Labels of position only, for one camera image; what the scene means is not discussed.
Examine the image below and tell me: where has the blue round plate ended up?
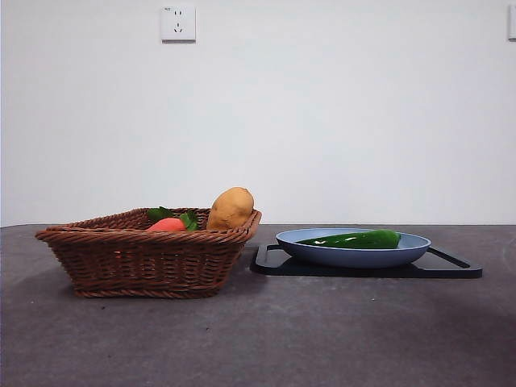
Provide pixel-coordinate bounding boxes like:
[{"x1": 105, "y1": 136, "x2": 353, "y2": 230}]
[{"x1": 275, "y1": 227, "x2": 431, "y2": 270}]

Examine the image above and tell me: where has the brown potato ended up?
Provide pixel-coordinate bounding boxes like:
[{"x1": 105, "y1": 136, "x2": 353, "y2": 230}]
[{"x1": 206, "y1": 185, "x2": 256, "y2": 231}]

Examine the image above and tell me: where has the brown wicker basket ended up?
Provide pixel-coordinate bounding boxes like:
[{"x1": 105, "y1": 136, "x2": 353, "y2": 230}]
[{"x1": 35, "y1": 207, "x2": 262, "y2": 299}]

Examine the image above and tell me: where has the orange carrot with green leaves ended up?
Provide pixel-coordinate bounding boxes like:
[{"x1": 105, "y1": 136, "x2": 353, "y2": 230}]
[{"x1": 145, "y1": 206, "x2": 202, "y2": 232}]

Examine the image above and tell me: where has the white wall socket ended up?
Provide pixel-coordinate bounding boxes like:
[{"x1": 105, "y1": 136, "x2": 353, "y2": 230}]
[{"x1": 160, "y1": 4, "x2": 197, "y2": 43}]

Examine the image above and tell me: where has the green pepper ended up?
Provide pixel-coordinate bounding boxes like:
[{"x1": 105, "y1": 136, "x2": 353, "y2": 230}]
[{"x1": 295, "y1": 229, "x2": 402, "y2": 249}]

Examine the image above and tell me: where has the black rectangular tray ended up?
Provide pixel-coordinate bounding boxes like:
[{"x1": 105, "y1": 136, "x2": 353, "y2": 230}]
[{"x1": 249, "y1": 243, "x2": 483, "y2": 280}]

